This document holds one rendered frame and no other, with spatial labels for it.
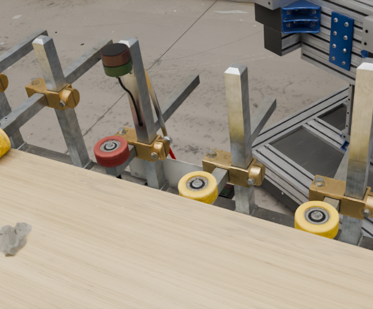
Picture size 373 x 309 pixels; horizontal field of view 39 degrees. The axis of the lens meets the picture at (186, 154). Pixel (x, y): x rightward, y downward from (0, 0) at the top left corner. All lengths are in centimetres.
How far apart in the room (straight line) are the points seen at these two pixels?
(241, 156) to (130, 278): 38
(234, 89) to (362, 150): 27
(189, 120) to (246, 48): 83
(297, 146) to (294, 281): 140
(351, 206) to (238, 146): 26
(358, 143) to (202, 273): 37
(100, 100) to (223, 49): 89
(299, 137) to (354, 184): 125
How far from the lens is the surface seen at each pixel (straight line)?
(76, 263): 100
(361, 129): 101
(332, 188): 113
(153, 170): 132
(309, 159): 221
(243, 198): 123
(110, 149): 122
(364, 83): 95
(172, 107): 142
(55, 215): 111
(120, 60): 110
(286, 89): 302
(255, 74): 318
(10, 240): 108
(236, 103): 107
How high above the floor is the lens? 163
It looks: 39 degrees down
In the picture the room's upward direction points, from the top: 9 degrees counter-clockwise
